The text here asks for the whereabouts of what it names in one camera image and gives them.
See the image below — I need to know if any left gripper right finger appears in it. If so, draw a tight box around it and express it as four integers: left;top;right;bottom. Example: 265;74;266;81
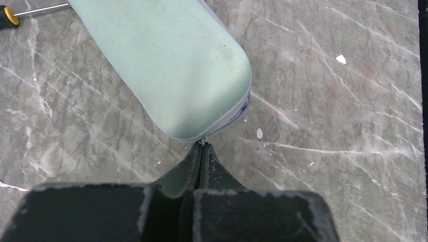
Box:
200;142;245;190

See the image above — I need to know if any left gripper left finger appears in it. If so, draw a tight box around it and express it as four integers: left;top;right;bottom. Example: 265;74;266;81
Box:
152;143;203;197

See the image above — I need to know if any mint green zipper case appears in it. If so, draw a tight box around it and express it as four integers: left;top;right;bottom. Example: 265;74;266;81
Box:
69;1;252;142

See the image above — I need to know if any black yellow screwdriver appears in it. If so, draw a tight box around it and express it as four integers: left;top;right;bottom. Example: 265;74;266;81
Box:
1;2;70;30

